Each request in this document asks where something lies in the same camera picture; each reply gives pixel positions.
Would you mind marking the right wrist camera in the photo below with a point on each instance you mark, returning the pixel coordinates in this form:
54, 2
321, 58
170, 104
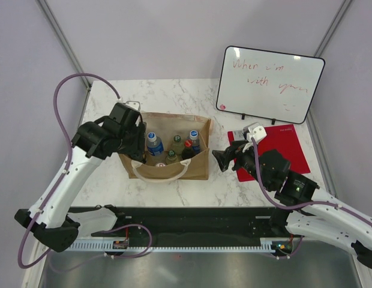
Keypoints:
254, 131

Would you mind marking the clear soda water bottle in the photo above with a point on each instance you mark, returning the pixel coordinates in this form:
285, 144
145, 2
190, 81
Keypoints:
171, 157

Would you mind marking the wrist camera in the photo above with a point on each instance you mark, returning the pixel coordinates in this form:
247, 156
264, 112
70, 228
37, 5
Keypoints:
254, 131
132, 104

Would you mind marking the white slotted cable duct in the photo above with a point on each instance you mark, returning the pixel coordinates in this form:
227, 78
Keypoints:
113, 245

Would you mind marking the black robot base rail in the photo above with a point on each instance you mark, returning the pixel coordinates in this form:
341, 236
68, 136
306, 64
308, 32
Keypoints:
197, 226

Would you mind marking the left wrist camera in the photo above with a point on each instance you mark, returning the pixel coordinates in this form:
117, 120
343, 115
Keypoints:
132, 104

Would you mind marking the white whiteboard black frame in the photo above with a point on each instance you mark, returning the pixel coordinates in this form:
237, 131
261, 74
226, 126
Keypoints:
269, 85

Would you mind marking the red clip file folder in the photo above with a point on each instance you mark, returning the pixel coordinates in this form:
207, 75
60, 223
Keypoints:
284, 139

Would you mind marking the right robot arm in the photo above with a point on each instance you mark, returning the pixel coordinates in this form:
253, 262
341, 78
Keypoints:
303, 208

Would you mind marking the blue label plastic bottle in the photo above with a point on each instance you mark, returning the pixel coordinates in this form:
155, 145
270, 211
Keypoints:
154, 144

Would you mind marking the blue label water bottle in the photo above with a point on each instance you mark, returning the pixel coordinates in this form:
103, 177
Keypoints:
194, 137

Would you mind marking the green cap glass bottle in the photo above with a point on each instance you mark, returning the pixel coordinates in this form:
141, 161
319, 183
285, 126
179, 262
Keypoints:
177, 145

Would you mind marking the glass cola bottle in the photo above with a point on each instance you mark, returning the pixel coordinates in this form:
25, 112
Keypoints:
188, 151

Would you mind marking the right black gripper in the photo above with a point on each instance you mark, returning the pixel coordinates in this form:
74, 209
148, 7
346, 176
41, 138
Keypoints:
234, 151

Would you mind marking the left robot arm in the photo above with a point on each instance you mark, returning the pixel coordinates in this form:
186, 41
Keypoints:
49, 219

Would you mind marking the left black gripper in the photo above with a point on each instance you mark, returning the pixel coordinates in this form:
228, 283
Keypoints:
138, 147

